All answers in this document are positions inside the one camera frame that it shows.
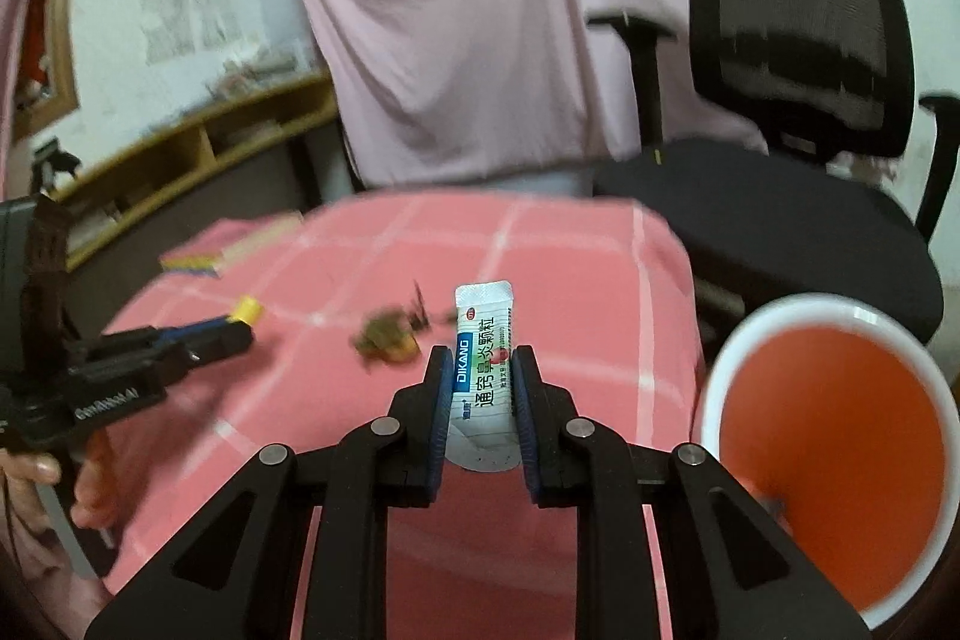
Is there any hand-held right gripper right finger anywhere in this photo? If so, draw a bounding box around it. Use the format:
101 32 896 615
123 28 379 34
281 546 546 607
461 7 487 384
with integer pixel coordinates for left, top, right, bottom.
512 346 871 640

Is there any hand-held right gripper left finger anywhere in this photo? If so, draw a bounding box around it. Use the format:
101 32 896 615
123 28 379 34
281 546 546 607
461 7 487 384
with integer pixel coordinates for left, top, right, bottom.
86 346 455 640

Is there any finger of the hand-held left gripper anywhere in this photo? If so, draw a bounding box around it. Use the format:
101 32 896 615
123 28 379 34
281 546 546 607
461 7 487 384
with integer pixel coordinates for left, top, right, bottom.
154 319 256 380
90 319 230 357

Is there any blue white sachet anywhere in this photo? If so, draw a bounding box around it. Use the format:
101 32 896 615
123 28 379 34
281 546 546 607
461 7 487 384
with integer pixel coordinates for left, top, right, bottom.
448 280 520 472

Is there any orange bin with white rim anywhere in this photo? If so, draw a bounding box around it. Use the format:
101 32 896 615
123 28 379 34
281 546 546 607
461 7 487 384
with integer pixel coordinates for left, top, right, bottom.
690 293 960 630

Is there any person's left forearm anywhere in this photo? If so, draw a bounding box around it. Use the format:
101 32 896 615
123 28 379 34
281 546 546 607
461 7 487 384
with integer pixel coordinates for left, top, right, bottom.
0 482 106 637

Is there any person's left hand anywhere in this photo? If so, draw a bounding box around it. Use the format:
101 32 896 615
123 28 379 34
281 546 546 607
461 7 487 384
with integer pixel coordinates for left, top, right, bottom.
0 434 119 536

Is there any stack of thin books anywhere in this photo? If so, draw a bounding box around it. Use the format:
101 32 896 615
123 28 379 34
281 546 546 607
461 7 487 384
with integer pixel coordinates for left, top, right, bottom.
160 212 305 277

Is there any wooden strip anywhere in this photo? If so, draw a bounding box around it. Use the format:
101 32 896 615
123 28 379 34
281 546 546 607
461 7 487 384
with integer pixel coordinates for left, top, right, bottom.
221 212 305 259

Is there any pink checked tablecloth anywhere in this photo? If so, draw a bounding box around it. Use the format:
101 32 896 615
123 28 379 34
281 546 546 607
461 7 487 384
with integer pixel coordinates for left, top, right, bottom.
101 194 710 640

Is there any wooden shelf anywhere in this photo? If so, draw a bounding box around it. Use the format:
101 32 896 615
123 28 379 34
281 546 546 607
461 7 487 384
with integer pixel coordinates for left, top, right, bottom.
64 74 342 274

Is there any pile of papers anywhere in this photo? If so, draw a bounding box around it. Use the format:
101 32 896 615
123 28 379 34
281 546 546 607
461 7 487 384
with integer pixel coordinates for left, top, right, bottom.
217 51 293 86

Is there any pink hanging sheet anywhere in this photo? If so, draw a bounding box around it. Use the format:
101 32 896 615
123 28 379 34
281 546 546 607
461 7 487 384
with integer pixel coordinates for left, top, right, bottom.
281 0 901 191

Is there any black mesh office chair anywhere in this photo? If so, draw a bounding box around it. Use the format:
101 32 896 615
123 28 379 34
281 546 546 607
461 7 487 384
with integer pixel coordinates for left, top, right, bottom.
585 0 960 348

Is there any wooden frame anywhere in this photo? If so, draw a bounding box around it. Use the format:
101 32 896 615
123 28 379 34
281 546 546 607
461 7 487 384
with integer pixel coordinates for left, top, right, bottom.
11 0 82 139

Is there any printed wall poster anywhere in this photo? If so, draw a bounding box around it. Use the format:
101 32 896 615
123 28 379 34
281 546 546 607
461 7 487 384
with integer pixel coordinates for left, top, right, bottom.
137 0 245 64

